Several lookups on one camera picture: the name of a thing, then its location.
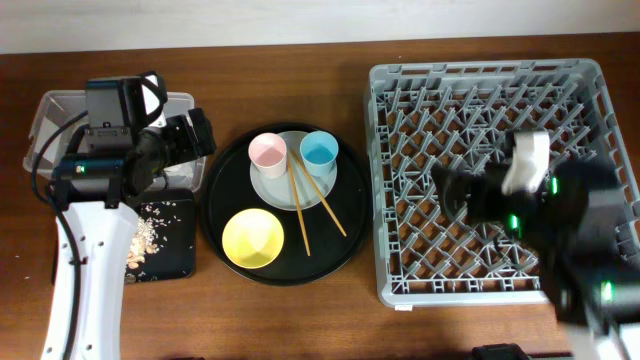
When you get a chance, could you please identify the food scraps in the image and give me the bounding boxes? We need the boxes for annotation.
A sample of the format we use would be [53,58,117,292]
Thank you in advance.
[126,201,181,270]

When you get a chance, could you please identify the yellow bowl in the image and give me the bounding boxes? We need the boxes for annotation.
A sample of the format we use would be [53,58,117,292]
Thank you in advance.
[222,208,284,269]

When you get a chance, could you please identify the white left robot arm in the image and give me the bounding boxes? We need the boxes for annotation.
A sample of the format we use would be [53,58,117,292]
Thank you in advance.
[40,108,216,359]

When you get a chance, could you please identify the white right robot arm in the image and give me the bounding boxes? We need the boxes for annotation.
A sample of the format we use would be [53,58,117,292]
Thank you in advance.
[431,161,639,359]

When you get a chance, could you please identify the grey dishwasher rack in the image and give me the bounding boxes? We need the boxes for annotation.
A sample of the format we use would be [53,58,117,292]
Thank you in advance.
[365,59,639,309]

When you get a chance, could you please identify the clear plastic bin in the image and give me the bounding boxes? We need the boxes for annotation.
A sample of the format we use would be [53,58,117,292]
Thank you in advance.
[23,90,206,192]

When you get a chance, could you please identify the black rectangular tray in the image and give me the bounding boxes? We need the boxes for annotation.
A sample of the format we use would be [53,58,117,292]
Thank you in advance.
[123,189,196,284]

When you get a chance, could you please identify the round black tray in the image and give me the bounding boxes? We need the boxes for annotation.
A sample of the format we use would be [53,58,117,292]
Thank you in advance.
[200,122,372,286]

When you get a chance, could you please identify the blue plastic cup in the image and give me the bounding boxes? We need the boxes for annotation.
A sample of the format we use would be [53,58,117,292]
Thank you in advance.
[299,131,339,177]

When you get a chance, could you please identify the pink plastic cup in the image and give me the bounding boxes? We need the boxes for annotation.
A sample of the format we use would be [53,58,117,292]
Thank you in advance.
[248,133,287,178]

